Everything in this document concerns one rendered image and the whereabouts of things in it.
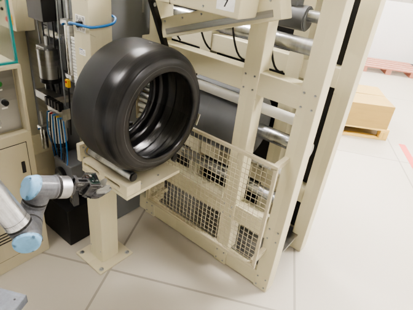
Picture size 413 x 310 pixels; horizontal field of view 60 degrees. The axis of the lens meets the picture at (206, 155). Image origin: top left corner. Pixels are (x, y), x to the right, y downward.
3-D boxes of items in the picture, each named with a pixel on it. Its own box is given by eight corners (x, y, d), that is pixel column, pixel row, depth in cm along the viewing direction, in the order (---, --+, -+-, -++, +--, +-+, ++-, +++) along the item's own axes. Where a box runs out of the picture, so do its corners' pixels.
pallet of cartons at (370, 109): (367, 114, 525) (378, 85, 503) (388, 141, 452) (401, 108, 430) (284, 104, 528) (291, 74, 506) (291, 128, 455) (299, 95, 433)
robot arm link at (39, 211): (10, 234, 131) (20, 206, 127) (14, 215, 140) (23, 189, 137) (38, 238, 135) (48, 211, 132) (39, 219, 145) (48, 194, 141)
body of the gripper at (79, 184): (103, 186, 148) (77, 186, 138) (93, 198, 151) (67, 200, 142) (97, 171, 151) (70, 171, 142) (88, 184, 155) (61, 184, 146)
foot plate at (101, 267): (75, 253, 241) (75, 251, 240) (108, 234, 260) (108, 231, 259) (100, 275, 228) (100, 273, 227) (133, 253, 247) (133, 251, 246)
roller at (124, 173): (85, 154, 186) (85, 147, 184) (93, 152, 189) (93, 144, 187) (130, 183, 168) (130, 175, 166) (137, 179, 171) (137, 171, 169)
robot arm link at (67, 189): (56, 203, 139) (48, 184, 143) (67, 202, 142) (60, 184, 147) (66, 189, 135) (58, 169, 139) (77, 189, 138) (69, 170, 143)
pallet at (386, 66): (408, 68, 803) (410, 63, 797) (420, 80, 725) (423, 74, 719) (348, 59, 820) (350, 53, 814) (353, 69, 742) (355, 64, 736)
